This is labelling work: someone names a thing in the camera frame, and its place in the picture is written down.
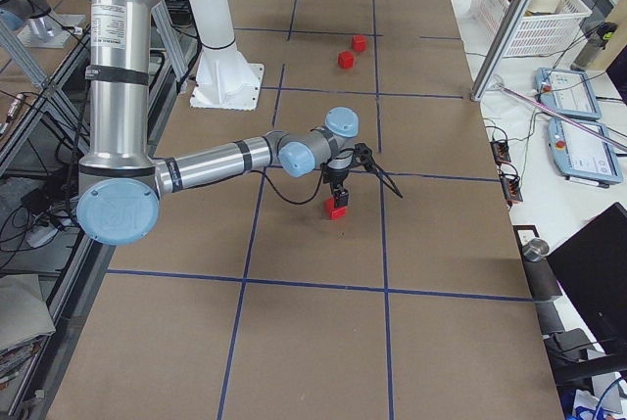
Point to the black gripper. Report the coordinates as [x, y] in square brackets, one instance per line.
[336, 178]

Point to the red block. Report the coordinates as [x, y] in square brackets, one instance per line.
[334, 212]
[345, 60]
[359, 43]

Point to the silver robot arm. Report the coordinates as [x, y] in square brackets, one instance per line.
[120, 185]

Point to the lower teach pendant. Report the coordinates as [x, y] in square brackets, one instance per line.
[580, 155]

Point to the teach pendant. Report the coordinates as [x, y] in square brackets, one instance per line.
[580, 155]
[568, 92]

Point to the upper teach pendant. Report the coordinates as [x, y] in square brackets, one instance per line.
[568, 92]

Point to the black laptop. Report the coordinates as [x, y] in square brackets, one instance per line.
[590, 268]

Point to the white plastic basket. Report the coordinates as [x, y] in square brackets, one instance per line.
[548, 26]

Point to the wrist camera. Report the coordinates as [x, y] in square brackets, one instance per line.
[362, 156]

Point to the aluminium frame post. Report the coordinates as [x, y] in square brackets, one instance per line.
[504, 35]

